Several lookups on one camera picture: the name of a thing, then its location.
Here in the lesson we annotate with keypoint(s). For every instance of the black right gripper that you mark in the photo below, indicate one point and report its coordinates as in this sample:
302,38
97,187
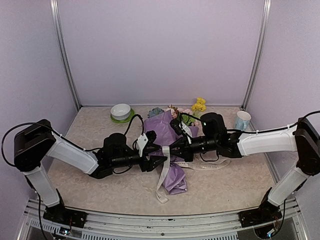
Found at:
185,152

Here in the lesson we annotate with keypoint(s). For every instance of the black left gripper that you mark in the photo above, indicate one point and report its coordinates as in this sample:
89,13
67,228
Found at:
148,164

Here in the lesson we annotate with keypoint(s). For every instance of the cream printed ribbon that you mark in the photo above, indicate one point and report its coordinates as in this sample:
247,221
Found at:
202,166

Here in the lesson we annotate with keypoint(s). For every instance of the purple wrapping paper sheet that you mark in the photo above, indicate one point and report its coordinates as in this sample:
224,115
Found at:
162,132

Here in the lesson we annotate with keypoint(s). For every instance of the blue hydrangea fake flower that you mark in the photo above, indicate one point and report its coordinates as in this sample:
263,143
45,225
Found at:
154,112

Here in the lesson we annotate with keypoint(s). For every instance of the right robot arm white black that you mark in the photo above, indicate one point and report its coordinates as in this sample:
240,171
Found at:
300,137

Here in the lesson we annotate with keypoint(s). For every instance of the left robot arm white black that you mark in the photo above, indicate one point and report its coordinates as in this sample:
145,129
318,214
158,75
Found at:
39,140

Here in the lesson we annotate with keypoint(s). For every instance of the green plate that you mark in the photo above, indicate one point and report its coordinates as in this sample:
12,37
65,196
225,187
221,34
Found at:
132,113

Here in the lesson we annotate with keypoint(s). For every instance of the white ceramic bowl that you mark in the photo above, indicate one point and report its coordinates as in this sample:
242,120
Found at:
120,111

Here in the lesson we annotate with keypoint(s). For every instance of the white blue paper cup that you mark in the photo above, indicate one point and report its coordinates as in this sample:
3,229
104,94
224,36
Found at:
242,120

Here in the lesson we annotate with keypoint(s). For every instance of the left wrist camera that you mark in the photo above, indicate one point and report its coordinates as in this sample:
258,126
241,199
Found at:
148,137

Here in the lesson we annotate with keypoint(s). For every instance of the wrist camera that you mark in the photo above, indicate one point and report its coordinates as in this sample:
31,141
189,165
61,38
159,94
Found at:
180,129
148,137

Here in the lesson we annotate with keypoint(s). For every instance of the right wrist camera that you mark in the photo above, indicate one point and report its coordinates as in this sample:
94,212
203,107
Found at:
180,129

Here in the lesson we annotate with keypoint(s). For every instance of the front aluminium rail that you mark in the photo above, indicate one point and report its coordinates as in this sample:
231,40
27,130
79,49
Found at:
214,226

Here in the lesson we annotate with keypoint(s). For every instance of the right aluminium frame post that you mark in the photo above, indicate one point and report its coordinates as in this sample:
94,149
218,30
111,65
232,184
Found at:
258,53

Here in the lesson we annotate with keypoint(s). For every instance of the aluminium frame post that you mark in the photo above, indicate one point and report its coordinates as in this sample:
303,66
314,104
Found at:
258,53
54,5

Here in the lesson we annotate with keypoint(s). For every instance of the left aluminium frame post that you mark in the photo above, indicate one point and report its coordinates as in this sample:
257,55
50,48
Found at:
54,5

